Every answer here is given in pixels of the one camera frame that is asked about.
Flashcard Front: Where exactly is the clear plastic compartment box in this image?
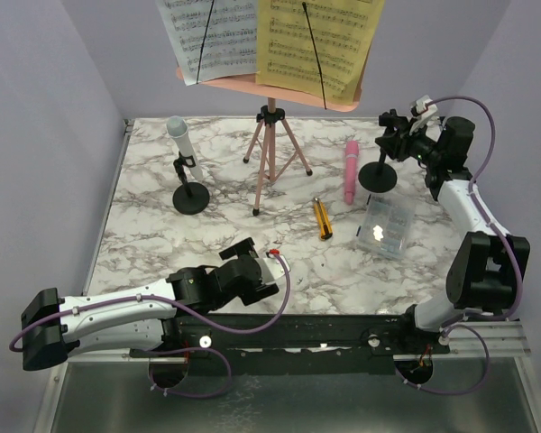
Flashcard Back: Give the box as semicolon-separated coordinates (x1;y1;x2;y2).
355;194;416;260

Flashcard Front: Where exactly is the black microphone stand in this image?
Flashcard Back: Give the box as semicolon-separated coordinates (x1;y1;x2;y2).
358;109;409;194
172;152;210;216

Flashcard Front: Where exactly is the aluminium frame rail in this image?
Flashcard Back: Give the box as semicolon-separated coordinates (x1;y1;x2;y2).
69;322;530;362

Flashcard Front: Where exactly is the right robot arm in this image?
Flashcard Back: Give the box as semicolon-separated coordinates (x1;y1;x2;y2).
375;110;530;354

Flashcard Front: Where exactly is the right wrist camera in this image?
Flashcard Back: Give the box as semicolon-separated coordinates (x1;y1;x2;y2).
409;95;436;135

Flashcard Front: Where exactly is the white microphone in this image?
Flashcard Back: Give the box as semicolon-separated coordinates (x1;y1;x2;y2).
166;116;204;181

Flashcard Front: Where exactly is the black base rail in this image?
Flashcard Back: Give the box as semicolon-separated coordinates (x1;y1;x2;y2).
74;309;509;378

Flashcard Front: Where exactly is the yellow utility knife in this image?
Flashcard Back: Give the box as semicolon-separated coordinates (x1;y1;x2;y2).
313;197;333;241

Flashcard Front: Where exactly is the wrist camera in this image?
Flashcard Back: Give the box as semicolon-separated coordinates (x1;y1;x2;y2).
255;249;291;284
409;95;436;135

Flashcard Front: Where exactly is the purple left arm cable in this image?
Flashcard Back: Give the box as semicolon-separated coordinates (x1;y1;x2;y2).
7;252;292;399

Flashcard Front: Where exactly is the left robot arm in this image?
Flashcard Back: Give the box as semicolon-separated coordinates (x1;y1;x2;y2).
9;238;290;372

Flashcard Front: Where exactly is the pink tripod music stand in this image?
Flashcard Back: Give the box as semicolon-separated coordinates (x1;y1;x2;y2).
201;74;362;217

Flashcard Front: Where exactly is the white sheet music page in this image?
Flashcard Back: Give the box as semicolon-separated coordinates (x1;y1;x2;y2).
156;0;258;86

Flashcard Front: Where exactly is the yellow sheet music page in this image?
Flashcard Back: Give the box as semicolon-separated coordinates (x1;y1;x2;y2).
255;0;385;106

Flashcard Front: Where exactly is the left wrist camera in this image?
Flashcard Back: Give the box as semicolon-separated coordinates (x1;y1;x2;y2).
255;249;291;284

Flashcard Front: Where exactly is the pink microphone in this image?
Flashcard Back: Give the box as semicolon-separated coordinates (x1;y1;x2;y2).
344;141;359;205

